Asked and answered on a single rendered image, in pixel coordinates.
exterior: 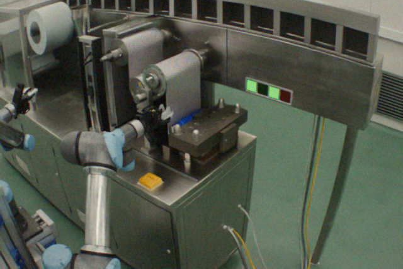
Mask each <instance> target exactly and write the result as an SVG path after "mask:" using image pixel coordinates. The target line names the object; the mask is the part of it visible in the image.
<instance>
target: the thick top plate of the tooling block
mask: <svg viewBox="0 0 403 269"><path fill-rule="evenodd" d="M234 107H235V106H233V105H230V104H227V103H225V107H223V108H220V107H218V104H216V105H215V106H213V107H211V108H210V109H209V113H207V114H206V115H205V116H203V117H201V118H200V119H198V120H195V119H192V120H190V121H189V122H187V123H186V124H184V125H182V126H181V132H182V134H181V135H174V132H171V133H169V134H168V136H169V146H171V147H173V148H176V149H178V150H180V151H183V152H185V153H187V154H190V155H192V156H194V157H199V156H200V155H202V154H203V153H204V152H206V151H207V150H209V149H210V148H211V147H213V146H214V145H215V144H217V143H218V142H220V132H221V131H222V130H223V129H225V128H226V127H228V126H229V125H230V124H232V123H234V124H236V129H237V128H239V127H240V126H241V125H242V124H244V123H245V122H247V111H248V110H245V109H243V108H241V112H240V113H235V112H234ZM194 130H198V131H199V133H200V141H197V142H195V141H193V140H192V135H193V131H194Z"/></svg>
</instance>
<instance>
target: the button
mask: <svg viewBox="0 0 403 269"><path fill-rule="evenodd" d="M139 183H140V184H141V185H144V186H145V187H147V188H149V189H150V190H151V189H153V188H154V187H155V186H157V185H158V184H160V183H162V180H161V178H160V177H158V176H156V175H154V174H152V173H148V174H146V175H145V176H143V177H142V178H141V179H139Z"/></svg>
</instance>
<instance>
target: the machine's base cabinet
mask: <svg viewBox="0 0 403 269"><path fill-rule="evenodd" d="M17 117H18V118H17V119H12V120H11V121H10V122H9V124H10V125H12V126H13V127H15V128H17V129H18V130H20V131H22V132H23V133H25V134H29V135H32V136H33V137H34V140H35V145H34V148H33V150H32V151H24V150H21V149H16V148H14V149H12V150H11V151H4V150H3V149H2V147H1V144H0V153H1V154H2V155H3V156H4V157H5V158H6V159H7V160H8V161H9V162H10V163H11V164H12V165H13V166H14V167H15V168H16V169H17V170H18V171H19V172H20V173H21V174H22V175H23V176H24V177H25V178H26V179H27V180H28V181H29V182H30V183H31V184H32V185H33V186H34V187H35V188H36V189H37V190H38V191H40V192H41V193H42V194H43V195H44V196H45V197H46V198H47V199H48V200H50V201H51V202H52V203H53V204H54V205H55V206H56V207H57V208H58V209H59V210H61V211H62V212H63V213H64V214H65V215H66V216H68V218H70V219H71V220H72V221H73V222H75V223H76V224H77V225H78V226H79V227H80V228H82V229H83V230H84V231H85V215H86V183H87V174H86V173H85V172H84V170H83V166H78V165H74V164H71V163H68V162H67V161H66V160H65V159H64V158H63V157H62V156H61V153H60V143H58V142H57V141H56V140H54V139H53V138H51V137H50V136H49V135H47V134H46V133H45V132H43V131H41V130H40V129H39V128H38V127H36V126H34V125H33V124H32V123H31V122H29V121H28V120H27V119H25V118H24V117H22V116H21V115H20V114H19V115H18V116H17ZM255 156H256V144H255V145H253V146H252V147H251V148H250V149H249V150H248V151H246V152H245V153H244V154H243V155H242V156H241V157H239V158H238V159H237V160H236V161H234V162H233V163H232V164H231V165H230V166H228V167H227V168H226V169H224V170H223V171H222V172H221V173H220V174H219V175H217V176H216V177H215V178H214V179H212V180H211V181H210V182H208V183H207V184H206V185H205V186H203V187H202V188H201V189H199V190H198V191H197V192H196V193H194V194H193V195H192V196H191V197H189V198H188V199H187V200H185V201H184V202H183V203H181V204H180V205H178V206H177V207H176V208H175V209H173V210H172V211H168V210H166V209H164V208H162V207H160V206H159V205H157V204H155V203H154V202H151V201H150V200H148V199H146V198H144V197H143V196H141V195H139V194H138V193H136V192H134V191H132V190H131V189H129V188H127V187H126V186H124V185H122V184H121V183H119V182H117V181H116V180H114V179H112V180H111V218H110V248H111V250H112V251H113V252H114V254H116V255H117V256H118V257H120V258H121V259H122V260H124V261H126V262H127V263H128V264H129V265H131V266H133V267H134V268H135V269H218V268H219V267H220V266H221V265H222V264H223V263H224V262H225V261H227V260H228V259H229V258H230V257H231V256H232V255H233V254H234V253H235V252H236V251H237V250H238V247H237V245H236V242H235V241H234V238H233V237H232V235H231V234H230V233H229V231H227V230H226V229H223V226H224V225H225V224H227V225H228V228H229V229H231V228H234V230H235V232H237V233H238V235H240V237H241V238H242V240H243V241H244V243H245V242H246V236H247V227H248V221H249V219H248V218H247V215H246V214H245V213H244V211H243V210H242V209H239V208H238V205H239V204H240V205H242V208H243V209H244V210H245V211H246V212H247V214H248V215H249V211H250V205H251V194H252V188H253V176H254V163H255Z"/></svg>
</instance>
